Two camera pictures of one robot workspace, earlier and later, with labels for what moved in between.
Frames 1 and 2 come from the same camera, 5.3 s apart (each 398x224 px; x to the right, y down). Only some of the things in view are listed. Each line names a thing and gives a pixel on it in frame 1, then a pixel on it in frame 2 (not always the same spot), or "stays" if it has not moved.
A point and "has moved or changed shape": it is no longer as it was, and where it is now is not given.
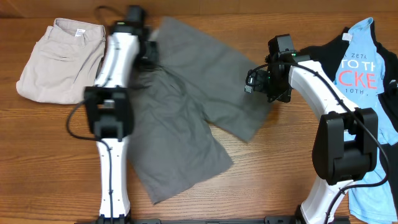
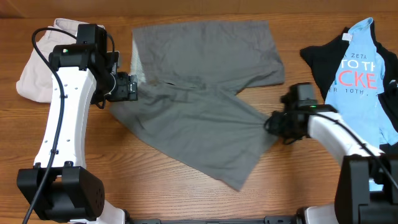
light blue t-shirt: (360, 76) stays
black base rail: (268, 219) stays
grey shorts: (191, 84) has moved or changed shape
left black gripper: (153, 54) -> (128, 88)
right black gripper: (284, 95) -> (274, 127)
